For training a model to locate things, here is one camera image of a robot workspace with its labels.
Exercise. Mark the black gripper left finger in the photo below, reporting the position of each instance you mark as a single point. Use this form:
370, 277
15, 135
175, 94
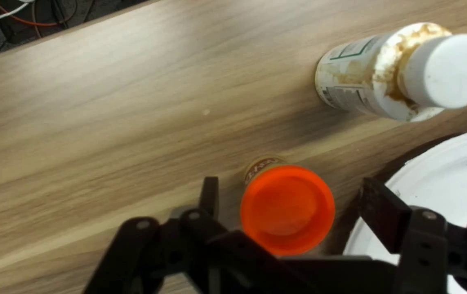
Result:
153, 254

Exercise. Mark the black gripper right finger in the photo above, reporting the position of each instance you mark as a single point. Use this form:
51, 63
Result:
435, 250

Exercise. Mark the orange-lid play-doh can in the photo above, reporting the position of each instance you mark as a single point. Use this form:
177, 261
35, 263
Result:
288, 209

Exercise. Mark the stained white-cap bottle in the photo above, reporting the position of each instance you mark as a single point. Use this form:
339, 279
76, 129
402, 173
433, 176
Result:
386, 75

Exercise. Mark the white paper plate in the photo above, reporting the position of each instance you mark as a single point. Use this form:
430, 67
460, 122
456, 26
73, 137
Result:
451, 173

